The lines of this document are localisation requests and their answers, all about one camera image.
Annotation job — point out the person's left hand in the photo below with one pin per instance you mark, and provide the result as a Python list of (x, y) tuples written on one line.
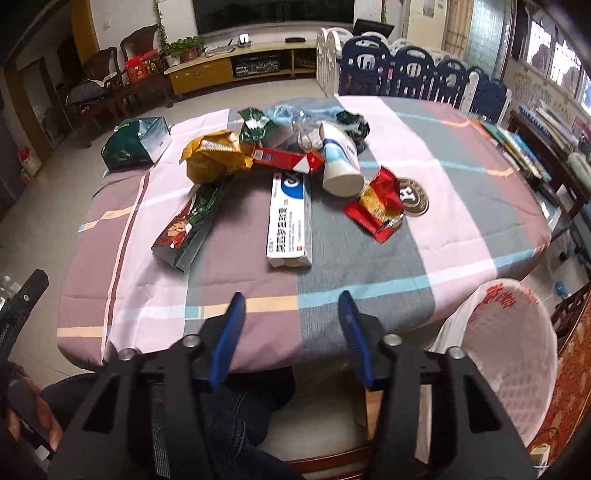
[(50, 424)]

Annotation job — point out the wooden stool with white seat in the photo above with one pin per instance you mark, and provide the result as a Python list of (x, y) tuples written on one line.
[(318, 424)]

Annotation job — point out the hanging green vine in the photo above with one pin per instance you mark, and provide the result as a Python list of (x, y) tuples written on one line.
[(160, 23)]

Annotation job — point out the small green snack wrapper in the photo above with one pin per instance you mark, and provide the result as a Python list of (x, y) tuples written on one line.
[(251, 122)]

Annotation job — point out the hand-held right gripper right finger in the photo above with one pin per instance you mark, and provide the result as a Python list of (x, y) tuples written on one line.
[(355, 339)]

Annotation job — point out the wall chart posters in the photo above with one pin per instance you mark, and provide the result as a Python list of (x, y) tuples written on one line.
[(545, 87)]

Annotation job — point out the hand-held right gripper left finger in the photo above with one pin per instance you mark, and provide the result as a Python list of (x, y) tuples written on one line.
[(226, 334)]

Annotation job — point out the yellow wooden television cabinet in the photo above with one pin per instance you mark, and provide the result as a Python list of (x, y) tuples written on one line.
[(203, 74)]

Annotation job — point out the person's legs in dark jeans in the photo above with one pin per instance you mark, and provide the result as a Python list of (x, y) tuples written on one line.
[(244, 415)]

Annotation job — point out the red gift box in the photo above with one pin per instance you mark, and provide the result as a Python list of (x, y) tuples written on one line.
[(144, 67)]

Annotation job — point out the red cardboard box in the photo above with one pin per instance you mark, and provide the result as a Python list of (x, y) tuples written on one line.
[(277, 158)]

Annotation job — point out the plaid tablecloth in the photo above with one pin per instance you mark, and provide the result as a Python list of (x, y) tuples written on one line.
[(369, 258)]

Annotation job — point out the red patterned cushion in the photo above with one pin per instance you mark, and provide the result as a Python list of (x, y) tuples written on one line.
[(572, 387)]

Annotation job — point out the dark bag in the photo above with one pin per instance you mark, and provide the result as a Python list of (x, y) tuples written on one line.
[(87, 92)]

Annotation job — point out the white playpen fence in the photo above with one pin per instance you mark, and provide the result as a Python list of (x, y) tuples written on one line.
[(330, 60)]

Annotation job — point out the black audio amplifier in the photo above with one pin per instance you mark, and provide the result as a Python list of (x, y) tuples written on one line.
[(256, 65)]

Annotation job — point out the blue playpen fence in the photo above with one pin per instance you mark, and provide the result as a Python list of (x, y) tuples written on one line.
[(415, 76)]

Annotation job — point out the yellow snack wrapper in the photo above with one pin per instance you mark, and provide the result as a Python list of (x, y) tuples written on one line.
[(212, 157)]

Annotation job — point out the dark green crumpled wrapper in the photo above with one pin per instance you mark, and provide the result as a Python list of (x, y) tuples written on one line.
[(353, 124)]

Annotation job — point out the red snack wrapper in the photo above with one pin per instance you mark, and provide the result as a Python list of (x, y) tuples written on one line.
[(376, 203)]

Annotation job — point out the white plug adapter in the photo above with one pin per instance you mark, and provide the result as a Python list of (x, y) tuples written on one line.
[(540, 454)]

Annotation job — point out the dark wooden armchair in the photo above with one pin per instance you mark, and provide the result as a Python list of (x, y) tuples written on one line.
[(143, 41), (104, 62)]

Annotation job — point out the dark snack packet with figure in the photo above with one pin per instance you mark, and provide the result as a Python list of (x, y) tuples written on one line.
[(189, 226)]

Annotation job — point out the small desk tray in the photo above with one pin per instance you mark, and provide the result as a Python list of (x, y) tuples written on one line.
[(243, 42)]

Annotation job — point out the row of books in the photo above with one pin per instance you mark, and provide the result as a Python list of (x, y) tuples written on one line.
[(512, 147)]

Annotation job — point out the potted green plant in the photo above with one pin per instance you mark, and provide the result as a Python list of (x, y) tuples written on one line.
[(184, 48)]

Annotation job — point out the white and blue medicine box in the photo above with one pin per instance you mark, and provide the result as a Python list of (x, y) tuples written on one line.
[(288, 221)]

